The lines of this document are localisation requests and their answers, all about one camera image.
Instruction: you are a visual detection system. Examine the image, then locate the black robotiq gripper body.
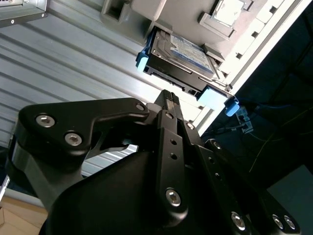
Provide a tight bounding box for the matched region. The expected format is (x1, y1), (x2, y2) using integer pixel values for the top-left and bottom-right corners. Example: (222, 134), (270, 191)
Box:
(7, 122), (235, 235)

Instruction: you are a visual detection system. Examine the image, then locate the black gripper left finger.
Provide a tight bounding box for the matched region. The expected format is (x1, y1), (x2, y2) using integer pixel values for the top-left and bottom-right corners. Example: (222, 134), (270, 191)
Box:
(17, 90), (190, 223)

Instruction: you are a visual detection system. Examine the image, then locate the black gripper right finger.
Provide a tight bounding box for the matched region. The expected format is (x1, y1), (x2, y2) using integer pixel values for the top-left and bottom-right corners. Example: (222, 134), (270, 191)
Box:
(172, 92), (302, 235)

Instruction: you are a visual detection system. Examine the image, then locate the hard disk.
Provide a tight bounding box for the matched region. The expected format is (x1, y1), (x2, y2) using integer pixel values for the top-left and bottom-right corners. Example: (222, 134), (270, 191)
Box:
(135, 29), (242, 118)

